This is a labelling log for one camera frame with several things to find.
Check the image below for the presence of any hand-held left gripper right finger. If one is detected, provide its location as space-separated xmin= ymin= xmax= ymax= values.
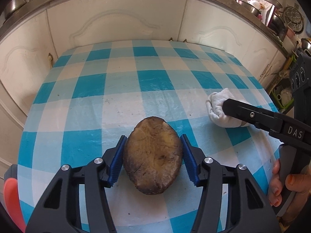
xmin=179 ymin=134 xmax=281 ymax=233

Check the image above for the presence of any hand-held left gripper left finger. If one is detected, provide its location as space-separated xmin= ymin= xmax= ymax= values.
xmin=25 ymin=135 xmax=127 ymax=233

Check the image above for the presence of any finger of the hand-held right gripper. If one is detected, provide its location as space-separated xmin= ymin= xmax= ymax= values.
xmin=222 ymin=98 xmax=283 ymax=133

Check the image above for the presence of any white paper towel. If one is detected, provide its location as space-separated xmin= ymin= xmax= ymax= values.
xmin=206 ymin=88 xmax=251 ymax=128

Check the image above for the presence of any brown potato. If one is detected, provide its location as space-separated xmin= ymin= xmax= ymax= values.
xmin=122 ymin=116 xmax=183 ymax=195

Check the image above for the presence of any red plastic bucket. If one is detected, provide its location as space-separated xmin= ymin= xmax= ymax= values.
xmin=3 ymin=178 xmax=26 ymax=226

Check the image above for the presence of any person's right hand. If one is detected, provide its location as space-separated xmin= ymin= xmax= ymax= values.
xmin=268 ymin=160 xmax=311 ymax=207

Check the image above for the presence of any green dish rack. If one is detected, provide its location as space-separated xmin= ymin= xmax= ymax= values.
xmin=273 ymin=87 xmax=295 ymax=110

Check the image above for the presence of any small white bowl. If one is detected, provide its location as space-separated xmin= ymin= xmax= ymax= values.
xmin=280 ymin=89 xmax=292 ymax=103

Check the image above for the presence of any blue checked tablecloth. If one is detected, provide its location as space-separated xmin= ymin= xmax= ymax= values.
xmin=17 ymin=40 xmax=282 ymax=233

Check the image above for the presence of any round steel steamer plate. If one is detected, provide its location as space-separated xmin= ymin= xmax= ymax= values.
xmin=283 ymin=6 xmax=304 ymax=34

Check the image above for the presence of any grey plastic container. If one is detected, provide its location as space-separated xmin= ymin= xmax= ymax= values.
xmin=4 ymin=164 xmax=18 ymax=180

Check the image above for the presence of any steel mixing bowl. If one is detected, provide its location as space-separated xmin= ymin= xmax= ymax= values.
xmin=234 ymin=0 xmax=262 ymax=17

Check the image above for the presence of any steel basin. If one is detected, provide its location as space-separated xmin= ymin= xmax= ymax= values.
xmin=3 ymin=0 xmax=33 ymax=17

